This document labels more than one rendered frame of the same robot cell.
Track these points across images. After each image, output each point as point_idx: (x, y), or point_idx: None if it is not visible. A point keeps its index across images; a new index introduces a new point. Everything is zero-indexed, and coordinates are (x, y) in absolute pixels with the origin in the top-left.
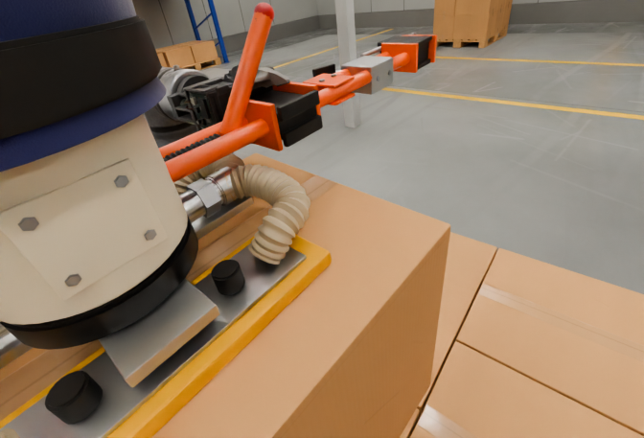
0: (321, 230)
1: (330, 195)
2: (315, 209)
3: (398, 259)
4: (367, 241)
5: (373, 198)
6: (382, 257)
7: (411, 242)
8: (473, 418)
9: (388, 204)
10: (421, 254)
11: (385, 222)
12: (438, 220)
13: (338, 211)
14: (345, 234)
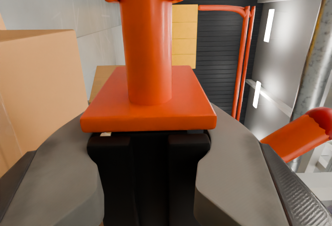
0: (51, 125)
1: (9, 84)
2: (24, 118)
3: (80, 86)
4: (68, 94)
5: (37, 43)
6: (78, 94)
7: (76, 67)
8: None
9: (49, 40)
10: (82, 71)
11: (62, 66)
12: (72, 32)
13: (38, 93)
14: (60, 106)
